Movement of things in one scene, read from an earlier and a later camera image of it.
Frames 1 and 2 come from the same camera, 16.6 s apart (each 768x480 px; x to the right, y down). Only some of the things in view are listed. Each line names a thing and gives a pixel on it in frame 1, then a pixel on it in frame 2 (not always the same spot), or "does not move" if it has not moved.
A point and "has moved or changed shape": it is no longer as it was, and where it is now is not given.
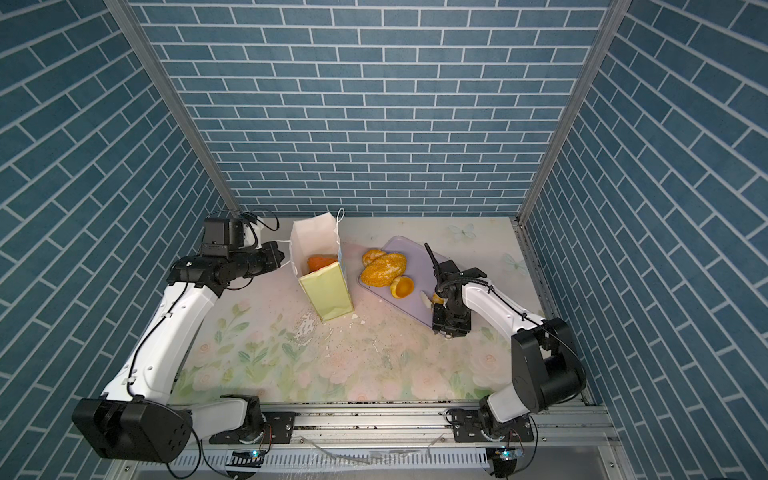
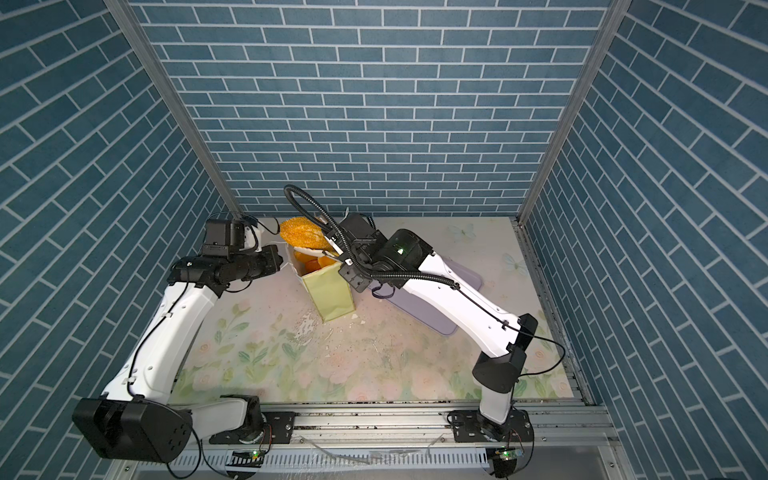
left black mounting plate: x=280 y=428 does not move
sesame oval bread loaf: x=381 y=271 has moved or changed shape
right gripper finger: x=426 y=300 → x=334 y=250
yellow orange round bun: x=401 y=287 → x=325 y=261
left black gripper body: x=251 y=262 does not move
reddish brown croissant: x=318 y=261 does not move
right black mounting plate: x=468 y=427 does not move
